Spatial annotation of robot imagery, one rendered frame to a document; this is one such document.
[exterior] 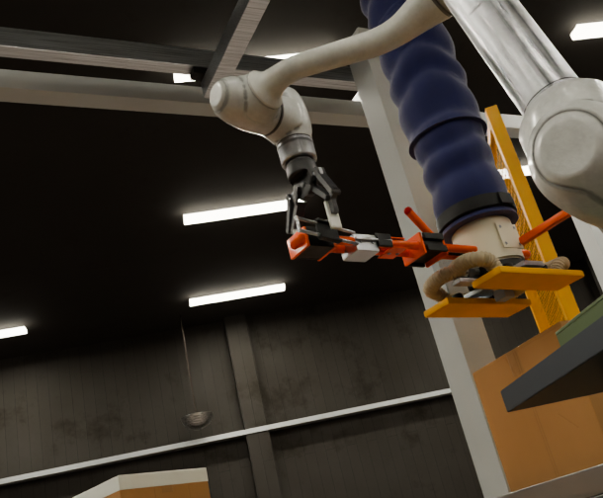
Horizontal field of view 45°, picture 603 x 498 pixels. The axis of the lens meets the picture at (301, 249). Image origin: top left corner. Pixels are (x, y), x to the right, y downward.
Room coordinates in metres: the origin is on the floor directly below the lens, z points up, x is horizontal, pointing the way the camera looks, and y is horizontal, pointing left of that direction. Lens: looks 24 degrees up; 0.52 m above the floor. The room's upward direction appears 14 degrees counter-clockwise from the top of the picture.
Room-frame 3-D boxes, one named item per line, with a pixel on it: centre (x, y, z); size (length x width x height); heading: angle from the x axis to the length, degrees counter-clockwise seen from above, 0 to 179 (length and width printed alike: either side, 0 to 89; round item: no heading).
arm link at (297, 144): (1.55, -0.05, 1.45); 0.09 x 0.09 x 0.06
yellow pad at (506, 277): (1.85, -0.56, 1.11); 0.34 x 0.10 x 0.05; 128
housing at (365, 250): (1.64, -0.14, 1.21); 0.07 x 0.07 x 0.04; 38
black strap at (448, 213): (1.92, -0.50, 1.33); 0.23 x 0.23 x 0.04
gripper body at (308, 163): (1.55, -0.05, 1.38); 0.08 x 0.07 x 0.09; 38
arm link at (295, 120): (1.54, -0.04, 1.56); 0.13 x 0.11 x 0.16; 142
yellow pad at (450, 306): (2.00, -0.44, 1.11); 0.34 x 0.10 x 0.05; 128
